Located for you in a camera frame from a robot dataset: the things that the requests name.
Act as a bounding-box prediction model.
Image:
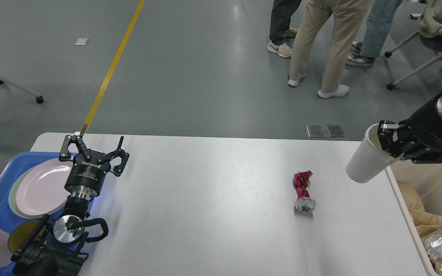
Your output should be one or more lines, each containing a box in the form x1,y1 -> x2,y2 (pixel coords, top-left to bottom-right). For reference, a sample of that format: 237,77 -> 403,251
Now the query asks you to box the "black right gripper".
377,93 -> 442,164

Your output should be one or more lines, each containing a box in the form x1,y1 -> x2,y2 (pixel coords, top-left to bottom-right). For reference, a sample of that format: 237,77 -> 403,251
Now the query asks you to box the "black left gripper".
59,124 -> 131,200

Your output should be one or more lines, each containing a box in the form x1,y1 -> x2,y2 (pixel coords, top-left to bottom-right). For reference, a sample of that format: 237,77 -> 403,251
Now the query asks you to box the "white paper cup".
346,124 -> 399,183

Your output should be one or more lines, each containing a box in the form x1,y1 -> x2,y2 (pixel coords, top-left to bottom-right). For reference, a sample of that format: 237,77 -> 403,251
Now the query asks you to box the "pink plate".
16,158 -> 72,217

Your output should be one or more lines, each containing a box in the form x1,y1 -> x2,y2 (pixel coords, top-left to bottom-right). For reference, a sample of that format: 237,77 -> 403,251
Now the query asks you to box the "brown paper bag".
396,183 -> 442,276

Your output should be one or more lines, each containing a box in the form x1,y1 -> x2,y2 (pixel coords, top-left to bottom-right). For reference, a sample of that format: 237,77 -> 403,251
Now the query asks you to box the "teal mug yellow inside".
7,220 -> 39,253

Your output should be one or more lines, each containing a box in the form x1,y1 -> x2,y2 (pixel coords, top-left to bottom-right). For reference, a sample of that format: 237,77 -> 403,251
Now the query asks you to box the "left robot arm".
11,124 -> 130,276

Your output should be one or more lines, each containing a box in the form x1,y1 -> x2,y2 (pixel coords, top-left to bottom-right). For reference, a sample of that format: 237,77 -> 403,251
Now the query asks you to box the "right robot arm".
377,92 -> 442,164

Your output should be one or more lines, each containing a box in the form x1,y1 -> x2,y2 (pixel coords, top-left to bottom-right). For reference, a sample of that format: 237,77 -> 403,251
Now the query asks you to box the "beige plastic bin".
384,160 -> 442,276

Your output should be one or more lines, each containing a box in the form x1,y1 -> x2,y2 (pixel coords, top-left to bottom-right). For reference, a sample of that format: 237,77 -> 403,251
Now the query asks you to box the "metal floor plate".
306,124 -> 345,138

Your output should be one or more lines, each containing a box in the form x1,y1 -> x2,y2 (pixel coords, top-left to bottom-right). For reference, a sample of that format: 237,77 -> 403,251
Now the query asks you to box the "green plate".
8,166 -> 43,219

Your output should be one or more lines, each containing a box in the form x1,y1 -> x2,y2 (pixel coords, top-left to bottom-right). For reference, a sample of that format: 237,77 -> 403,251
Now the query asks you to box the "blue plastic tray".
0,152 -> 64,234

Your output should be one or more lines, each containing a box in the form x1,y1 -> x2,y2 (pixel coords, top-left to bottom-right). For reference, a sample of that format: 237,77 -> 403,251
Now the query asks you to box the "crushed red can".
293,171 -> 316,213

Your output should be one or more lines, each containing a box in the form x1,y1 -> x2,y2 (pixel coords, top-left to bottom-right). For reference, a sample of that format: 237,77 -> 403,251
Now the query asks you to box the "person in light jeans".
346,0 -> 403,67

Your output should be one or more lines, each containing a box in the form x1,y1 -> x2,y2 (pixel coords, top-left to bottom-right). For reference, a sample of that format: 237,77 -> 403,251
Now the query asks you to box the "person in khaki trousers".
287,0 -> 373,99

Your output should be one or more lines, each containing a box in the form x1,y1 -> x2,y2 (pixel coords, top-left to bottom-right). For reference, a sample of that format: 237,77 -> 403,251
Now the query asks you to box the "person in dark jeans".
267,0 -> 301,58

